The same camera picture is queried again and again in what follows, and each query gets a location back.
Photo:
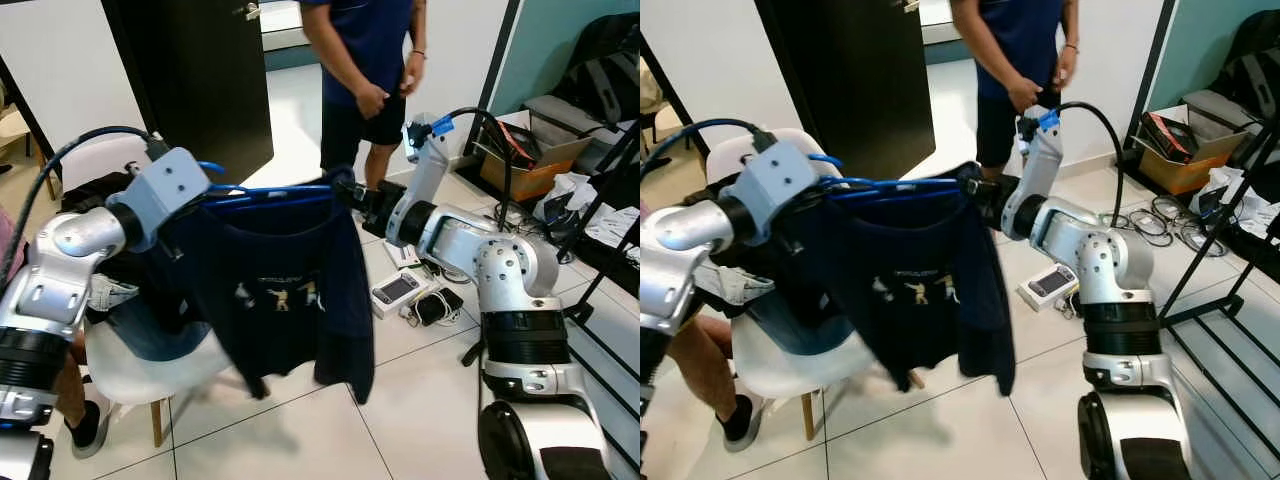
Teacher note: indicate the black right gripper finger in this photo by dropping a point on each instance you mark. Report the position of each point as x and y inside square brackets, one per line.
[970, 186]
[350, 192]

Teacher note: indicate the blue plastic hanger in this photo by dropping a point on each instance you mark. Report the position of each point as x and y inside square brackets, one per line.
[270, 190]
[900, 183]

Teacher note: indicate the navy blue printed shirt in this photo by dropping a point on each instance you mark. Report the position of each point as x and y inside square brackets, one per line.
[900, 330]
[280, 330]

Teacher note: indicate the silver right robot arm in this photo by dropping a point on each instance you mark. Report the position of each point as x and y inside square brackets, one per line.
[1100, 260]
[500, 270]

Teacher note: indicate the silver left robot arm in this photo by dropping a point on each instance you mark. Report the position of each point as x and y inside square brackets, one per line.
[60, 280]
[690, 240]

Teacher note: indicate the white adapter package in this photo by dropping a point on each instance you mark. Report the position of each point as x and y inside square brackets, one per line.
[402, 255]

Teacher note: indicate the white handheld console box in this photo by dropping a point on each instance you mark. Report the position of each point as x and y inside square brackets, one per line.
[1048, 285]
[398, 292]

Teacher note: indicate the red black product box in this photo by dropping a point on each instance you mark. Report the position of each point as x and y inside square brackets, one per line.
[510, 145]
[1165, 135]

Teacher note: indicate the brown cardboard box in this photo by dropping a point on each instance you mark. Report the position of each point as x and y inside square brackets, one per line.
[1185, 175]
[530, 180]

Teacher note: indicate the person in navy shirt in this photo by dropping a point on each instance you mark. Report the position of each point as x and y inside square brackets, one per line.
[1020, 40]
[365, 40]

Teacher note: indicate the white crumpled plastic bag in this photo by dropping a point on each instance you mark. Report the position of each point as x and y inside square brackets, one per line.
[1225, 185]
[575, 195]

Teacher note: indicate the grey padded seat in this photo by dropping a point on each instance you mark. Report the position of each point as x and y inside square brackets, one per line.
[1215, 108]
[555, 112]

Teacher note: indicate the blue denim jeans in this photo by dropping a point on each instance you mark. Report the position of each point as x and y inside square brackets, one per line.
[800, 320]
[150, 330]

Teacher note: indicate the black metal clothes rack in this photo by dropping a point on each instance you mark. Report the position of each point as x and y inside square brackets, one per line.
[605, 225]
[1223, 222]

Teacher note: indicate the white chair wooden legs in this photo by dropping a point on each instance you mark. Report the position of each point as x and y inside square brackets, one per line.
[790, 365]
[140, 375]

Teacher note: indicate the black printed t-shirt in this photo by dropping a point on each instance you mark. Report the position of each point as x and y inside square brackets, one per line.
[95, 195]

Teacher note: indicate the black backpack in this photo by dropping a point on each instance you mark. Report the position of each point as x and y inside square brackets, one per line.
[605, 40]
[1255, 40]

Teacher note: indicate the person in pink shirt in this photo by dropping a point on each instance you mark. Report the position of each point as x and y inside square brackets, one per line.
[88, 430]
[700, 370]

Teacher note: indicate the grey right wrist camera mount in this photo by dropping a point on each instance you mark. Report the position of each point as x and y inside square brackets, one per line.
[428, 170]
[1040, 165]

